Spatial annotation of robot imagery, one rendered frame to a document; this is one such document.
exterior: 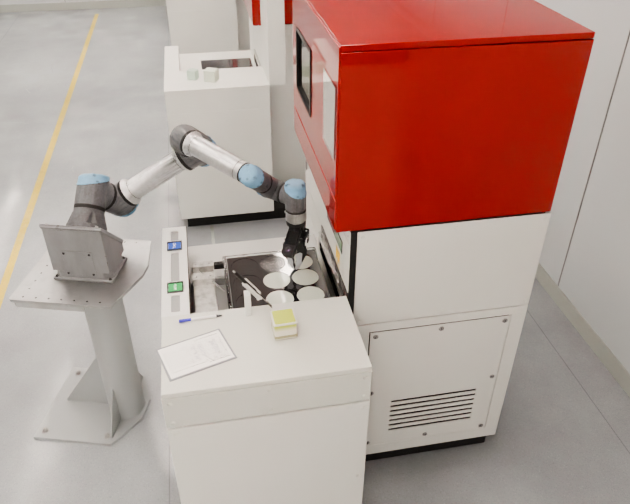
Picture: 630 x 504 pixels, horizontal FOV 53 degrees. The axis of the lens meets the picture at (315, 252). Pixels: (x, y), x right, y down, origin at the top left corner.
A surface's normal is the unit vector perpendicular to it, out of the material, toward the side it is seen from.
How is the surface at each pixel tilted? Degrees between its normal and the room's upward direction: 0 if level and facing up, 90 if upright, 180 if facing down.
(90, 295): 0
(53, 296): 0
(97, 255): 90
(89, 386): 90
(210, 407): 90
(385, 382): 90
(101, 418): 0
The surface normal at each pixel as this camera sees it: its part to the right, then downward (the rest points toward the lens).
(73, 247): -0.11, 0.57
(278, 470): 0.18, 0.56
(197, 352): 0.00, -0.82
